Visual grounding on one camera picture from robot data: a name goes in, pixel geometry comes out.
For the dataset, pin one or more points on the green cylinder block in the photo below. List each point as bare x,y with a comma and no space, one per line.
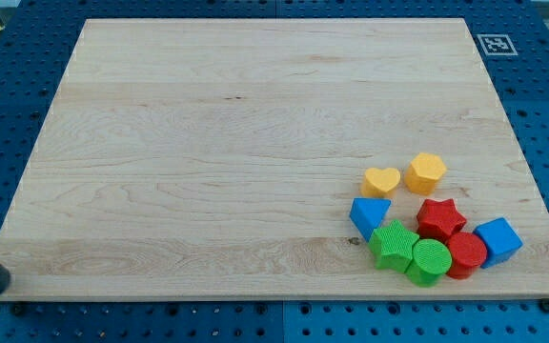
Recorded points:
431,259

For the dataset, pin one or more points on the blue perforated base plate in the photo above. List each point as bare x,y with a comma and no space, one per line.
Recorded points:
35,47

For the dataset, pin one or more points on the red star block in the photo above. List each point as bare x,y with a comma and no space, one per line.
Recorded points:
439,220

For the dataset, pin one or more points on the blue cube block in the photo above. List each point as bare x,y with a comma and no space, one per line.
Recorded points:
500,239

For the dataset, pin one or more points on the white fiducial marker tag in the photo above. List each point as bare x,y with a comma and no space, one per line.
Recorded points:
494,44

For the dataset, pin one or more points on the blue triangle block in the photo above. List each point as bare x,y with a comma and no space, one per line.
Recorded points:
368,213

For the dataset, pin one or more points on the red cylinder block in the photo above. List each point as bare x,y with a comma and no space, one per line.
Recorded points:
468,253

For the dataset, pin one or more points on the green star block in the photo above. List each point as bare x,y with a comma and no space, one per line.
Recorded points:
392,246

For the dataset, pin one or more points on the light wooden board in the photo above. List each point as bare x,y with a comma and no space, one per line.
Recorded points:
213,159

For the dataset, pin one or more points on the yellow heart block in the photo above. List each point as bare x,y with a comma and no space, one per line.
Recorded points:
380,183

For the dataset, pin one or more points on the yellow hexagon block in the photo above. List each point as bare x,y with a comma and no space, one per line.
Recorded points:
424,173

